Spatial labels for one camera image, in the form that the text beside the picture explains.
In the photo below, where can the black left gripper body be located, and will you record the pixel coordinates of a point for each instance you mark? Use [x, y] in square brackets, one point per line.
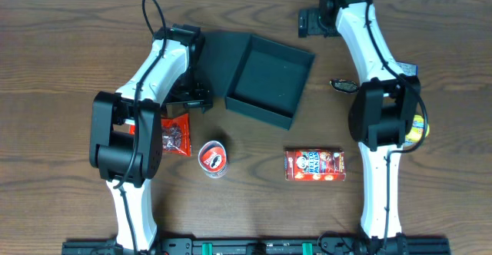
[191, 94]

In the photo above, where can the yellow Mentos bottle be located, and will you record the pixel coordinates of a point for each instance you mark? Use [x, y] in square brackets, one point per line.
[416, 131]

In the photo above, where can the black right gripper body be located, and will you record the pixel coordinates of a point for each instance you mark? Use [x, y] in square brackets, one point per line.
[307, 24]

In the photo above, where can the small blue barcode box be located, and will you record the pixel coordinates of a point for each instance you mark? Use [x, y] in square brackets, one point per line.
[408, 69]

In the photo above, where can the black gift box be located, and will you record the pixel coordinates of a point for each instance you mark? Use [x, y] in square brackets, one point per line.
[255, 76]

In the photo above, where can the orange Hacks candy bag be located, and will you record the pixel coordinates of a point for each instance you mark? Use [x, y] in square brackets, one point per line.
[177, 136]

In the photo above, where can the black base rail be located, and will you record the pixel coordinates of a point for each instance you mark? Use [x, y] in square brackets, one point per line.
[325, 245]

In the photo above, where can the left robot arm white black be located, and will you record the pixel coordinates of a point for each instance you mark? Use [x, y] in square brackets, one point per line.
[126, 142]

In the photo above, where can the red Hello Panda box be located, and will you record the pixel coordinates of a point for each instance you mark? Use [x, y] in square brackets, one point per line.
[314, 164]

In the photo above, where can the small dark snack wrapper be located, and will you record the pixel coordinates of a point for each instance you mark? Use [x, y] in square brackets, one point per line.
[345, 86]

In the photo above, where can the red Pringles can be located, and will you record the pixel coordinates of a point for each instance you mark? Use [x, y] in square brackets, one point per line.
[213, 159]

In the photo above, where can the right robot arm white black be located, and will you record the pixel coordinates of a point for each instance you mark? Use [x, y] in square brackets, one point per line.
[383, 110]

